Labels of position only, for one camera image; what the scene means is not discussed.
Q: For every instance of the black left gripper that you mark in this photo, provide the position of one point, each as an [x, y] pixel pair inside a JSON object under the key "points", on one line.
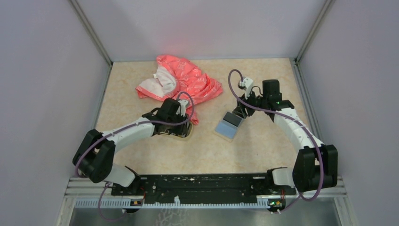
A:
{"points": [[182, 119]]}

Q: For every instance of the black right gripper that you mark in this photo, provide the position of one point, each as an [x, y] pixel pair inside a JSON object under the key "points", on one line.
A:
{"points": [[241, 111]]}

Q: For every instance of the gold card tin box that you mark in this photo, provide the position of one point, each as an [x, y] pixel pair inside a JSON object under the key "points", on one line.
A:
{"points": [[180, 132]]}

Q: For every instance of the beige blue card holder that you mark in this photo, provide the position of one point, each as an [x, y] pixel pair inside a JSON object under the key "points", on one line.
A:
{"points": [[226, 130]]}

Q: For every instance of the thin credit card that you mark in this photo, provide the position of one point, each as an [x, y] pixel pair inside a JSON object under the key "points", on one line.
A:
{"points": [[233, 119]]}

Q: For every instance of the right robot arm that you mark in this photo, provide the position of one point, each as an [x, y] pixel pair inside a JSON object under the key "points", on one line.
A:
{"points": [[315, 160]]}

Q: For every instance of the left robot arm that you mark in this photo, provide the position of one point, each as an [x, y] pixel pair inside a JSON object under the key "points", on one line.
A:
{"points": [[95, 155]]}

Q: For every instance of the pink patterned cloth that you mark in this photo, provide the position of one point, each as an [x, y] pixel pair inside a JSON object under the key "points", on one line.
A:
{"points": [[175, 75]]}

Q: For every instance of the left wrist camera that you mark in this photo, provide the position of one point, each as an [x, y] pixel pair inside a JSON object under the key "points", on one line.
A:
{"points": [[184, 103]]}

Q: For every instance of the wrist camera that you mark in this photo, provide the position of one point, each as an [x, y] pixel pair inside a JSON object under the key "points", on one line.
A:
{"points": [[246, 84], [184, 103]]}

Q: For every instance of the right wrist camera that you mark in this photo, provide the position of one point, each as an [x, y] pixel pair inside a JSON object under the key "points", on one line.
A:
{"points": [[246, 84]]}

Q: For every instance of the white slotted cable duct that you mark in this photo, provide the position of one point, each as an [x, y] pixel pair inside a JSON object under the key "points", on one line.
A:
{"points": [[125, 203]]}

